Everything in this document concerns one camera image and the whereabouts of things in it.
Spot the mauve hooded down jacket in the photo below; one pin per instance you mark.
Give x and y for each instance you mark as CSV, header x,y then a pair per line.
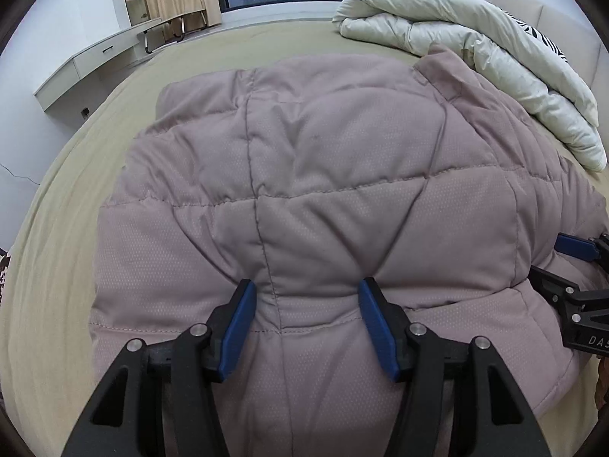
x,y
309,176

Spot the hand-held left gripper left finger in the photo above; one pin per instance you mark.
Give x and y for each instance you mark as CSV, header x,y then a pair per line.
x,y
235,333

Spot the black wall plug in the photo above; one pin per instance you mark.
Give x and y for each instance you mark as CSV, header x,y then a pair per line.
x,y
85,113

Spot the small folding table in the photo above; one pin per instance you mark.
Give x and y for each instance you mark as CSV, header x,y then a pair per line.
x,y
171,26

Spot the zebra print pillow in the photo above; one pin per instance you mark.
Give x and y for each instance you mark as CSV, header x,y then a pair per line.
x,y
542,38

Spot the brown white patchwork cushion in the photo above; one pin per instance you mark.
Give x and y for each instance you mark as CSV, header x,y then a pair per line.
x,y
4,271

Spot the white wall-mounted desk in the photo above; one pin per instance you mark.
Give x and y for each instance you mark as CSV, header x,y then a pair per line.
x,y
95,62

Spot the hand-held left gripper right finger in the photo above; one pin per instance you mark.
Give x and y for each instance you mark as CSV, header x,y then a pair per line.
x,y
380,328

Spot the white folded duvet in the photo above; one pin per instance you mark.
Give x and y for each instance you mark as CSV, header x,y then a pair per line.
x,y
452,24

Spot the bed with olive sheet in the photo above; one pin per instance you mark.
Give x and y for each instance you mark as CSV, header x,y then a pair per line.
x,y
57,228

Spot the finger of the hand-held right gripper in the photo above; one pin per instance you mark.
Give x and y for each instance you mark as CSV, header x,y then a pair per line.
x,y
559,297
575,246

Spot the beige padded headboard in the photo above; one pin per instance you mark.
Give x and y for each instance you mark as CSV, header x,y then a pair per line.
x,y
571,24

